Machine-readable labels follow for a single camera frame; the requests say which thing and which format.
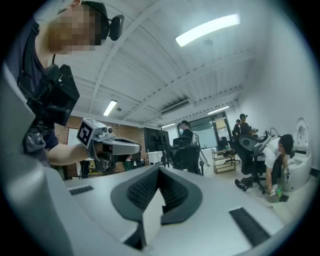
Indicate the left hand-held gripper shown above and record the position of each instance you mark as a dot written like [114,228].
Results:
[85,132]

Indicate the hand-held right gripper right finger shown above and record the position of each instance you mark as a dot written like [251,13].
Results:
[212,200]

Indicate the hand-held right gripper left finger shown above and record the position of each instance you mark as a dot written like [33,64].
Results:
[100,197]

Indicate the person's left forearm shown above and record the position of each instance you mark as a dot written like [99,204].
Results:
[67,155]

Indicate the black screen on stand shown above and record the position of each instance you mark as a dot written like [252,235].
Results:
[155,138]

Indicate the white low cabinet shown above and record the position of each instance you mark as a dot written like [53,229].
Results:
[155,157]

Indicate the wooden rack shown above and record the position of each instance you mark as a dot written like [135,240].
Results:
[223,165]

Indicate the long white ceiling light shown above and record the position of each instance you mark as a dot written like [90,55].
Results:
[218,110]
[110,108]
[168,125]
[207,30]

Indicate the white board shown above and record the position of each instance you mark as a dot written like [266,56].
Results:
[73,137]

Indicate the grey black office chair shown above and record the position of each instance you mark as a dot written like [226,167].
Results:
[247,152]

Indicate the ceiling air vent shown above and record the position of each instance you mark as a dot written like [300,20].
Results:
[175,107]

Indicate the green plastic bottle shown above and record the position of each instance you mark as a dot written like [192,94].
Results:
[279,192]

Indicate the dark glass door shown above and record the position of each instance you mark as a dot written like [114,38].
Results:
[205,132]

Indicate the black chest harness pack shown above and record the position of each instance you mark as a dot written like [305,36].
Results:
[60,92]

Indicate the white toilet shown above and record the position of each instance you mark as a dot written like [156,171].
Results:
[301,162]

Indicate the person's face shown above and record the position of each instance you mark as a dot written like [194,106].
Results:
[75,30]

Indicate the person's navy shirt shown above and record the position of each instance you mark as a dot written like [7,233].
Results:
[15,50]

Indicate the black head-worn camera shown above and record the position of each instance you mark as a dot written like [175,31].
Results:
[116,26]

